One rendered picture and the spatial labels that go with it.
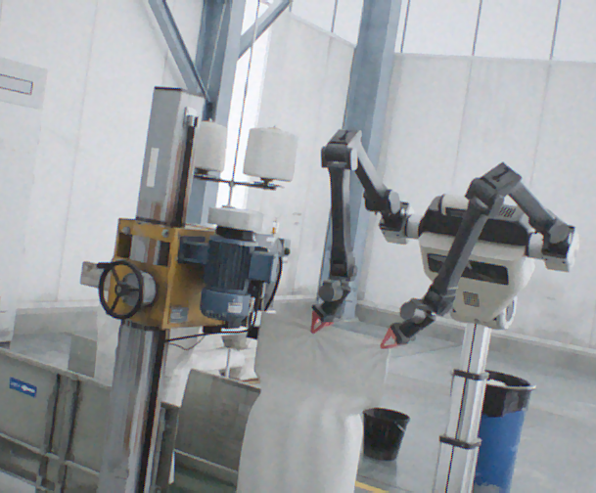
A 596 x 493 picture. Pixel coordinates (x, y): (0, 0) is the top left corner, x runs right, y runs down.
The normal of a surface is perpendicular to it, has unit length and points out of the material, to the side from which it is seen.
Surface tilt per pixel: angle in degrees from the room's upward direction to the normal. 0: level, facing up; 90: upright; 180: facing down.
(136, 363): 90
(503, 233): 130
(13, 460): 90
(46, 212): 90
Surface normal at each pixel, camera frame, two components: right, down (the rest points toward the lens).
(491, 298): -0.49, 0.61
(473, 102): -0.51, -0.03
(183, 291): 0.84, 0.15
